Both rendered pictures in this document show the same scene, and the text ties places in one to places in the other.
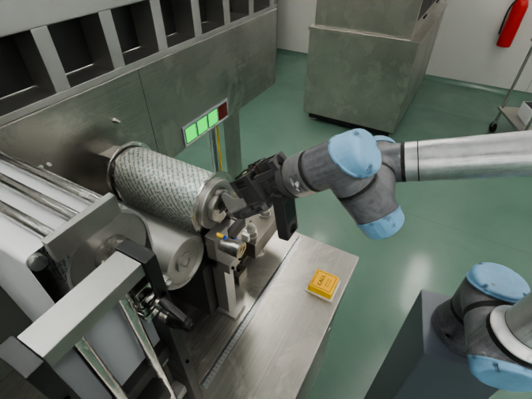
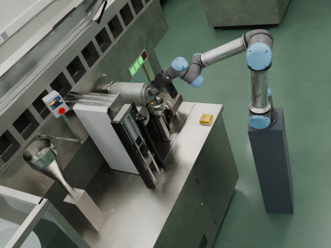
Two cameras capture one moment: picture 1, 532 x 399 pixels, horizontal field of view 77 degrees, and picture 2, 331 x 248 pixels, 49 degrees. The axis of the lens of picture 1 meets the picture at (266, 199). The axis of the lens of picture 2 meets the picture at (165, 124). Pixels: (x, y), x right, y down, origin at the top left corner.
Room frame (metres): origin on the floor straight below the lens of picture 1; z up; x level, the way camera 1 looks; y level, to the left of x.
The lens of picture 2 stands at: (-1.20, -0.29, 2.48)
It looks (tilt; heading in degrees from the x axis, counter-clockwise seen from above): 40 degrees down; 12
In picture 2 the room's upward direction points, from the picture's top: 23 degrees counter-clockwise
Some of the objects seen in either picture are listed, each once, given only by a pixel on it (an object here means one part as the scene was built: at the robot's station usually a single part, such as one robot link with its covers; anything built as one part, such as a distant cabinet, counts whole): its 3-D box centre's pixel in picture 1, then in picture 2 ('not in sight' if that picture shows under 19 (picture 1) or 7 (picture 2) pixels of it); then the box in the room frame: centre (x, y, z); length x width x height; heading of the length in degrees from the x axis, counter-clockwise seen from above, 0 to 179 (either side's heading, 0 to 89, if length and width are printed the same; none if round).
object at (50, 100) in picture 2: not in sight; (56, 105); (0.09, 0.41, 1.66); 0.07 x 0.07 x 0.10; 38
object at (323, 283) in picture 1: (323, 283); (206, 118); (0.58, -0.17, 0.91); 0.07 x 0.07 x 0.02; 61
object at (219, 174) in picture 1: (214, 203); (148, 93); (0.56, 0.12, 1.25); 0.15 x 0.01 x 0.15; 151
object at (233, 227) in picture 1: (227, 229); (156, 104); (0.59, 0.10, 1.13); 0.09 x 0.06 x 0.03; 151
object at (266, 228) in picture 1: (214, 212); (152, 103); (0.79, 0.17, 1.00); 0.40 x 0.16 x 0.06; 61
